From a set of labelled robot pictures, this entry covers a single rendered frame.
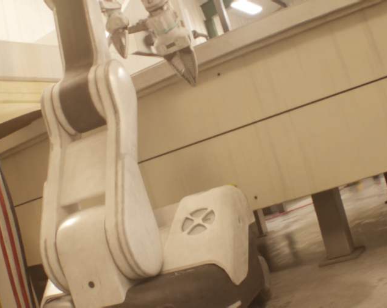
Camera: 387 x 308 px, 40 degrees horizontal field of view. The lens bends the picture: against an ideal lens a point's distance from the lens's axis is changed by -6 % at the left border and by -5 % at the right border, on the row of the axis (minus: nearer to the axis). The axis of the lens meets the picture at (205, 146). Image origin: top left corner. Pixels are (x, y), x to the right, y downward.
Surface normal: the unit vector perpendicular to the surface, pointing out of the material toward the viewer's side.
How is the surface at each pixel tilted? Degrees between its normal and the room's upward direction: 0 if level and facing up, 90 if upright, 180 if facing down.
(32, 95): 90
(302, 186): 90
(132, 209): 88
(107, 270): 90
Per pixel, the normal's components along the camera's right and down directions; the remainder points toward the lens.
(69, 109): -0.18, 0.32
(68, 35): -0.32, -0.08
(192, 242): -0.40, -0.76
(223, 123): -0.46, 0.06
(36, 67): 0.84, -0.29
